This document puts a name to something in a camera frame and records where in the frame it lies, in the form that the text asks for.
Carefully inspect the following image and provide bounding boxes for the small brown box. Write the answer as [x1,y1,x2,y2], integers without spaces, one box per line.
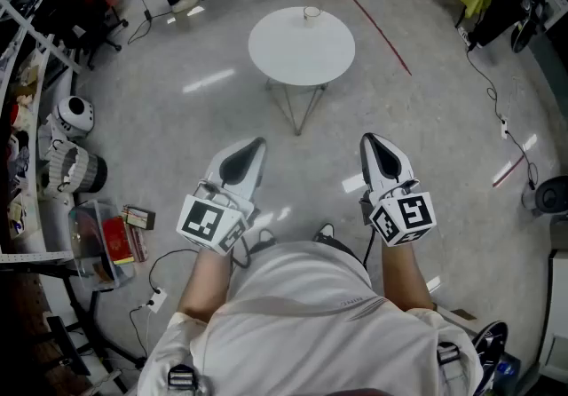
[121,204,157,232]

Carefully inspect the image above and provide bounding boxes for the grey woven basket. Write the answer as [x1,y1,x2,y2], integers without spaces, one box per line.
[41,139,109,199]

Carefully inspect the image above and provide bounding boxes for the person's black shorts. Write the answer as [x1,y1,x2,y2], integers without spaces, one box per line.
[317,236,363,273]

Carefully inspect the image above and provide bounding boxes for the round dark floor fan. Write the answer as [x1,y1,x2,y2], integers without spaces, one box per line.
[520,175,568,218]

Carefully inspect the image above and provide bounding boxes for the person's white black shoe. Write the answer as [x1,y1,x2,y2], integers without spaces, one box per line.
[312,223,336,244]

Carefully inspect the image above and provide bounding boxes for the black fan cable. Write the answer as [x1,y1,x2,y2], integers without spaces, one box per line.
[127,0,175,46]

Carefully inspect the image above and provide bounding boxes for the black strap buckle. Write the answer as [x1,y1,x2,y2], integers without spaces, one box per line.
[436,341,461,365]
[167,363,197,392]

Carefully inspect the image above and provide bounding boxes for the person's left forearm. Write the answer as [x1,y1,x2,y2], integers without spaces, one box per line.
[177,247,233,324]

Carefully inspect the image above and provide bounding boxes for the white round robot head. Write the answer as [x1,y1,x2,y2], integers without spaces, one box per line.
[51,95,96,139]

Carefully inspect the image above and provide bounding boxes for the red book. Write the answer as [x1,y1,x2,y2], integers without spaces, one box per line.
[101,216,135,265]

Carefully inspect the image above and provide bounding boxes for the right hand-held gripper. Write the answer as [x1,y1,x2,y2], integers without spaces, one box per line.
[358,132,438,248]

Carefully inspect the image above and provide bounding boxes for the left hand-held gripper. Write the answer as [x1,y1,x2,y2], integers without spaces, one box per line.
[176,136,268,257]

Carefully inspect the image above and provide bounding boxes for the white storage shelf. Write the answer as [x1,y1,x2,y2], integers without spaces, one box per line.
[0,0,83,265]

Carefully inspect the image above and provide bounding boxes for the black office chair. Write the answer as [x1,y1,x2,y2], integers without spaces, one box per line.
[33,0,130,71]

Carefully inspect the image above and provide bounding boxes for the person's right forearm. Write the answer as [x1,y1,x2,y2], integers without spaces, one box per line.
[380,242,438,312]

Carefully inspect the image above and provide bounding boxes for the long black floor cable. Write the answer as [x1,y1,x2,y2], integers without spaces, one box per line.
[465,46,540,191]

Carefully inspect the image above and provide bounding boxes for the clear plastic box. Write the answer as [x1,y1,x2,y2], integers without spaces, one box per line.
[67,199,136,292]

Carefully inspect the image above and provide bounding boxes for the white cabinet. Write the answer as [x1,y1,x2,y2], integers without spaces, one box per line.
[538,247,568,383]

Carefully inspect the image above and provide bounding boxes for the person's white shirt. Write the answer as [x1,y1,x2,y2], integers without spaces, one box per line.
[137,241,485,396]

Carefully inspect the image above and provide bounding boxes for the white round table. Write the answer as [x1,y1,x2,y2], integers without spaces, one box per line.
[247,6,356,137]

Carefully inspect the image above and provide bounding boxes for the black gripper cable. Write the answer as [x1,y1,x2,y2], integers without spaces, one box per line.
[228,228,279,270]
[362,227,378,270]

